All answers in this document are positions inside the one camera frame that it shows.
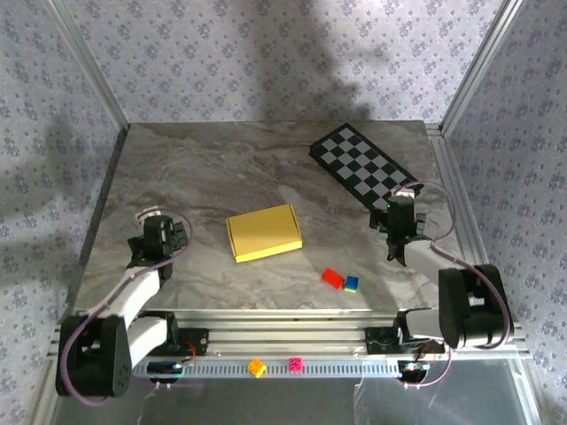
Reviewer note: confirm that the yellow and white paper box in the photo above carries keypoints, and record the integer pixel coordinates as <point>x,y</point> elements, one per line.
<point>263,232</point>

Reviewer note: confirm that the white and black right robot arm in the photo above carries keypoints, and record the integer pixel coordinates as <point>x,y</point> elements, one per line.
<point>425,261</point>

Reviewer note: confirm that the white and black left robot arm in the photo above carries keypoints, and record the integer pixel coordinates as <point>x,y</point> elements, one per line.
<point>137,292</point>

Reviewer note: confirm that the black folding chessboard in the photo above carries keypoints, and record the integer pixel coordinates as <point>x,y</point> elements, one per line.
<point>354,159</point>

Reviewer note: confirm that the blue and green toy brick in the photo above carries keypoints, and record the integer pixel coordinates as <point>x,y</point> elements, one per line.
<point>352,284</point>

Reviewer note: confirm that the red toy brick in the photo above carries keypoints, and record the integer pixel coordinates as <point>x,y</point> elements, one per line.
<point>333,279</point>

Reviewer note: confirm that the small left circuit board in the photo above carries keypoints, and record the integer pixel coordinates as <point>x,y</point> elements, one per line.
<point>164,368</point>

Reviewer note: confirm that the small circuit board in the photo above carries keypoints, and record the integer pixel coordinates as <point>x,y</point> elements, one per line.
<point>414,369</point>
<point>164,368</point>

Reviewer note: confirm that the small right circuit board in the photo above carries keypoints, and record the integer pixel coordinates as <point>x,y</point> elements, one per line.
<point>414,369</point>

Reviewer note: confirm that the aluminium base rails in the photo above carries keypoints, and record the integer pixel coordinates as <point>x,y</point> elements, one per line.
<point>288,329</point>

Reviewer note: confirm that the orange toy brick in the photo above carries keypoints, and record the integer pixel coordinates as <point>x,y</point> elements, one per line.
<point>257,368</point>

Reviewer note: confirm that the pink toy brick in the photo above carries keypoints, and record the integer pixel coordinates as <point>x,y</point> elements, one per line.
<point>296,365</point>

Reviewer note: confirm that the grey metal sheet panel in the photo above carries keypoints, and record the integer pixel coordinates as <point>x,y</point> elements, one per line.
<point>266,403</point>

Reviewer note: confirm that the aluminium side rail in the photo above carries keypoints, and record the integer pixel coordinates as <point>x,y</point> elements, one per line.
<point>463,221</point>

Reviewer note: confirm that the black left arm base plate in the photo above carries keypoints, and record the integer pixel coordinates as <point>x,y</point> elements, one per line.
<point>199,343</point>

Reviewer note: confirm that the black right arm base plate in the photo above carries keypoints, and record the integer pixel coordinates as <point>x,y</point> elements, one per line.
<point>376,343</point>

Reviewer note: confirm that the aluminium frame post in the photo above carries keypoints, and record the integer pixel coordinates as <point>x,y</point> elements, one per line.
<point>480,66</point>
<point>91,66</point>

